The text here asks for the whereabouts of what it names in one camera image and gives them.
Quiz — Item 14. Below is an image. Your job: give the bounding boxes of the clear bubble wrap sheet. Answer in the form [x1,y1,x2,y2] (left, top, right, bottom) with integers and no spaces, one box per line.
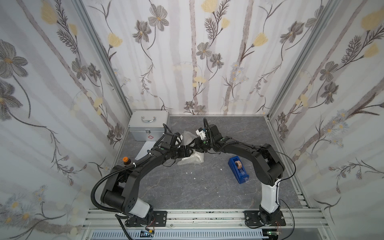
[177,131,204,166]

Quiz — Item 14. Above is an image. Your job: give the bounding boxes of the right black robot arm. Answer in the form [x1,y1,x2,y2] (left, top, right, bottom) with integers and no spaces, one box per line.
[189,125,285,226]

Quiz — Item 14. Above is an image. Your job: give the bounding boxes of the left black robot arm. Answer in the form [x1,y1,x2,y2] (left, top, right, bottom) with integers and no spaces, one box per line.
[101,133,193,219]

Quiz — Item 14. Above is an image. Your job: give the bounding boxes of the white paper sheet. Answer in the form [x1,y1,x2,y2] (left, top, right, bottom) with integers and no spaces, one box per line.
[135,141,156,161]

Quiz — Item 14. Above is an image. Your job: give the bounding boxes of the blue tape dispenser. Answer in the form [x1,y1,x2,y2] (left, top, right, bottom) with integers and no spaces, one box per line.
[228,156,249,184]

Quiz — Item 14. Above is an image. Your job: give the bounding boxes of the silver metal case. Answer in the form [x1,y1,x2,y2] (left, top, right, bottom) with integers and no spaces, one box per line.
[128,110,170,142]

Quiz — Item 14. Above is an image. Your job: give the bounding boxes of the orange capped small bottle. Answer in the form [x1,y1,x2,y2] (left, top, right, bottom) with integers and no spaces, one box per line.
[123,157,132,166]

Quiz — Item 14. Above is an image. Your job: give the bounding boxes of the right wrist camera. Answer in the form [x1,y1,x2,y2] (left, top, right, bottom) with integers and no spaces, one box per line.
[196,129,207,141]

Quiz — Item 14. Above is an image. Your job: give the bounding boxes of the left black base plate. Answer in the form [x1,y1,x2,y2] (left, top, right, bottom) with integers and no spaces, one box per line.
[125,211,168,228]

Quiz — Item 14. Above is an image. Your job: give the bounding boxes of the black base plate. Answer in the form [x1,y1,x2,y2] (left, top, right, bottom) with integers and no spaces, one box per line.
[244,210,287,228]
[125,211,168,228]

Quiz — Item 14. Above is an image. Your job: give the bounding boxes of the black corrugated cable hose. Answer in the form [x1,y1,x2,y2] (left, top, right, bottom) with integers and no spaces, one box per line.
[89,164,136,240]

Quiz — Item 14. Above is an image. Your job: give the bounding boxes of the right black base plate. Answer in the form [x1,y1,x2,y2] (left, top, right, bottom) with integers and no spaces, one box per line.
[244,210,287,228]

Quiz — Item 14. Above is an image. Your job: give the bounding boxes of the aluminium front rail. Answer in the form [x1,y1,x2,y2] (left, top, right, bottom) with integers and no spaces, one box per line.
[77,209,335,240]

